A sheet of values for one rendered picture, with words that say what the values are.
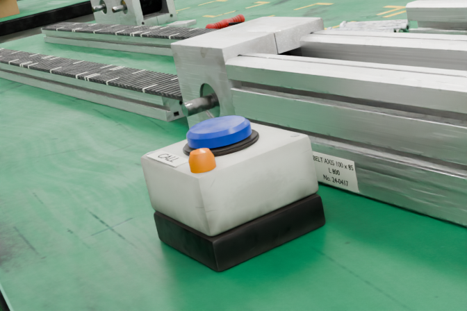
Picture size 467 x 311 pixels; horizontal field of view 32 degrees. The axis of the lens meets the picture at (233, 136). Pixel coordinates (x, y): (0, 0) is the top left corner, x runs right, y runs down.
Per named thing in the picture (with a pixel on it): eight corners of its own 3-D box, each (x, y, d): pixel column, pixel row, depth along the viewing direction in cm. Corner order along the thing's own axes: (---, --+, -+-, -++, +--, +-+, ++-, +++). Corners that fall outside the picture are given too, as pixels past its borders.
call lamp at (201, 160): (185, 170, 47) (181, 150, 46) (208, 162, 47) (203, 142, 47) (198, 175, 45) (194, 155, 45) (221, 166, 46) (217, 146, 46)
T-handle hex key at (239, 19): (204, 35, 137) (202, 24, 137) (241, 23, 142) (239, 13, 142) (267, 34, 125) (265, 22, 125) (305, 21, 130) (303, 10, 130)
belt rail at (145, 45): (44, 41, 174) (41, 28, 173) (62, 37, 176) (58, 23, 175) (313, 72, 93) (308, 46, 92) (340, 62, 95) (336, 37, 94)
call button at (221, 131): (180, 158, 51) (173, 128, 51) (233, 139, 53) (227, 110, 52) (211, 169, 48) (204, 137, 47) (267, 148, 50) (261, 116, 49)
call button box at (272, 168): (158, 241, 53) (135, 150, 52) (278, 191, 58) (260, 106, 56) (218, 275, 47) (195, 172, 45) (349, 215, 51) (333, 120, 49)
